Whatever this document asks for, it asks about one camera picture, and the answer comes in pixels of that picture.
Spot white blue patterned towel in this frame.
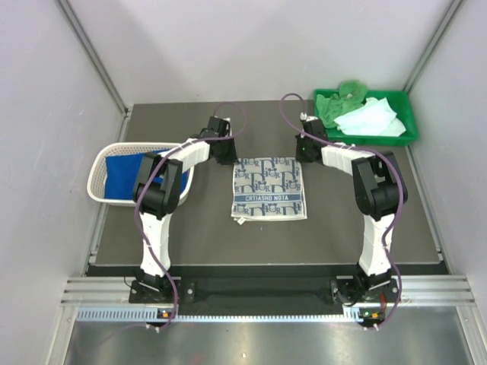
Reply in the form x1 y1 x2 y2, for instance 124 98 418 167
231 157 307 224

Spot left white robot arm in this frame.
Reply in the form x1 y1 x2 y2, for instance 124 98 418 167
132 116 237 302

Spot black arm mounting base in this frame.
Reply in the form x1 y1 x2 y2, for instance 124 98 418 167
129 264 399 316

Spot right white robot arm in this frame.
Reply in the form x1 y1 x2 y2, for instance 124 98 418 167
296 113 407 306

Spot green towel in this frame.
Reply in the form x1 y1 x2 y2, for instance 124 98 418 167
315 80 368 129

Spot green plastic bin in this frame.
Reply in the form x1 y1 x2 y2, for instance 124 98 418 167
314 81 419 146

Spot white perforated plastic basket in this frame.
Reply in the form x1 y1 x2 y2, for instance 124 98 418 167
87 142 178 206

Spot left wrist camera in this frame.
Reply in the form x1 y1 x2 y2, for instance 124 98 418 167
217 119 231 137

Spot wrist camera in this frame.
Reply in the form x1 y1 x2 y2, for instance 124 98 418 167
217 119 231 137
300 113 317 123

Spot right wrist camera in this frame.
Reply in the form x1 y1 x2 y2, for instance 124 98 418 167
300 113 317 123

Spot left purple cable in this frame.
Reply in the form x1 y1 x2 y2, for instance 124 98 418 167
134 101 247 332

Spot purple cable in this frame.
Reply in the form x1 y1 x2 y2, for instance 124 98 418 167
279 93 403 332
134 101 247 332

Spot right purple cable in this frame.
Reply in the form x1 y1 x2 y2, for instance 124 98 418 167
279 93 403 332

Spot grey slotted cable duct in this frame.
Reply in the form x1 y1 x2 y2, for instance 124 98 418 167
76 306 363 323

